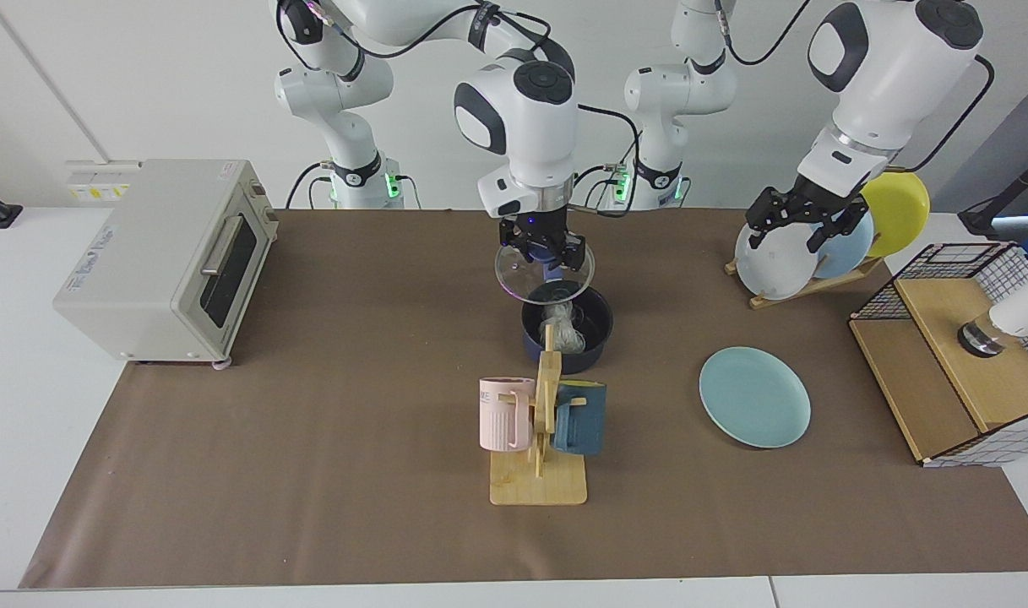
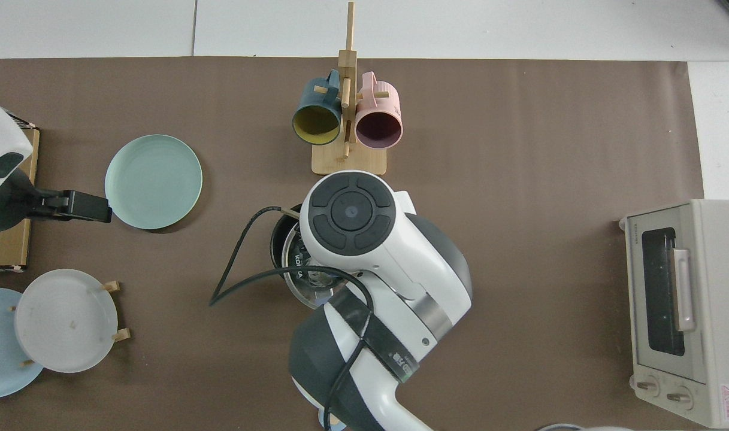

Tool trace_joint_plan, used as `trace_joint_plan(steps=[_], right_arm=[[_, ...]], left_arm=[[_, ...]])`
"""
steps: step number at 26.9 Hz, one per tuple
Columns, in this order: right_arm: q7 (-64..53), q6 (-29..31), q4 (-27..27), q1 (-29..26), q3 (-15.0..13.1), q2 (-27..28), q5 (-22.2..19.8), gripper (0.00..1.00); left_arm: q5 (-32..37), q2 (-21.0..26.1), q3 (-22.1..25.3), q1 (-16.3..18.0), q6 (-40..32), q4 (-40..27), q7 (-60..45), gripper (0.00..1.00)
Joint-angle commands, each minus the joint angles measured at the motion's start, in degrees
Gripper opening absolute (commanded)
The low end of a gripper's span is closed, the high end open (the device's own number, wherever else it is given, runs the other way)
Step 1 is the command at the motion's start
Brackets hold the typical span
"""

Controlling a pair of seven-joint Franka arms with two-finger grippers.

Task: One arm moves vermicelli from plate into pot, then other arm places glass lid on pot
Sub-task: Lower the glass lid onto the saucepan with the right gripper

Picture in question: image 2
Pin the small blue round thing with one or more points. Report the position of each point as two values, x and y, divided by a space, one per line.
335 424

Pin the pink ribbed cup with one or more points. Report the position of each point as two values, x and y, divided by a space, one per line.
382 105

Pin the wooden plate rack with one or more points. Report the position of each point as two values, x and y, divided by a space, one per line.
117 336

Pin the wooden cup stand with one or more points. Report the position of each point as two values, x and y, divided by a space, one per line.
349 163

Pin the pale toaster oven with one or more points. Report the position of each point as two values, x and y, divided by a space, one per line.
717 287

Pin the glass lid with blue knob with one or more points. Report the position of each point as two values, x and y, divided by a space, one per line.
298 281

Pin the brown table cloth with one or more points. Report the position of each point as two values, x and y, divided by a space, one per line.
520 149

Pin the white plate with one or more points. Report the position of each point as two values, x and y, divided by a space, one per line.
64 323

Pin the dark teal cup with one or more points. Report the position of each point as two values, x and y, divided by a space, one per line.
316 102

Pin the pale green plate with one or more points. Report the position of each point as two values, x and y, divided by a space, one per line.
154 179

